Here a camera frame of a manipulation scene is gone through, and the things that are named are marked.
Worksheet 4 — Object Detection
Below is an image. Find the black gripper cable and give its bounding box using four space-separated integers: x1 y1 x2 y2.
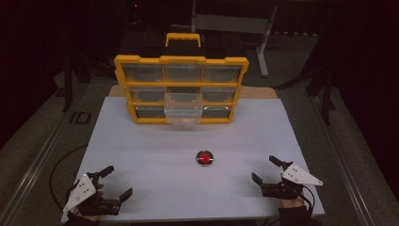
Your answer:
293 184 316 218

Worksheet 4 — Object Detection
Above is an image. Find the yellow black drawer organizer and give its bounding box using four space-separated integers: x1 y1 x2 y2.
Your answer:
113 32 250 125

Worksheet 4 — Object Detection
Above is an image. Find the black floor cable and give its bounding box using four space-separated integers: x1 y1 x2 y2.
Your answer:
49 143 89 212

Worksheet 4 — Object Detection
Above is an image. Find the grey metal stand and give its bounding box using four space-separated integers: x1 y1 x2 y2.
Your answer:
190 0 279 78

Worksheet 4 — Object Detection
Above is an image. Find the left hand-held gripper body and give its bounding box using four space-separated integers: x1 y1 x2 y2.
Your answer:
62 172 122 217

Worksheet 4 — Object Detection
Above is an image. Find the person's right hand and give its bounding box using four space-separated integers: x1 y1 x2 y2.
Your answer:
279 195 307 209

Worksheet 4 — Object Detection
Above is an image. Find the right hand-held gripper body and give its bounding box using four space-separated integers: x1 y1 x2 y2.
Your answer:
261 162 325 202

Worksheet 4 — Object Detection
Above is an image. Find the red round button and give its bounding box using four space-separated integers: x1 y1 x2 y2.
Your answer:
196 150 215 167

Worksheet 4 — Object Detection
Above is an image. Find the white table mat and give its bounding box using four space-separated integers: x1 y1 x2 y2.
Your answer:
60 96 327 223

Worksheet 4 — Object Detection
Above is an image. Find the metal floor rail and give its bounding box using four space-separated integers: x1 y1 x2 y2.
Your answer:
313 93 377 226
0 89 90 226

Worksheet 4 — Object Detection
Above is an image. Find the black stand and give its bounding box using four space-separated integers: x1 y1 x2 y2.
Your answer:
309 67 337 126
61 51 76 113

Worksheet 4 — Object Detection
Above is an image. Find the person's left hand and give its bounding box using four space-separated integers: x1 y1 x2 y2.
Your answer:
73 184 105 222

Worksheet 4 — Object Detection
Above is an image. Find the clear plastic drawer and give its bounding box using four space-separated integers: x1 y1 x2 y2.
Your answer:
163 92 204 125

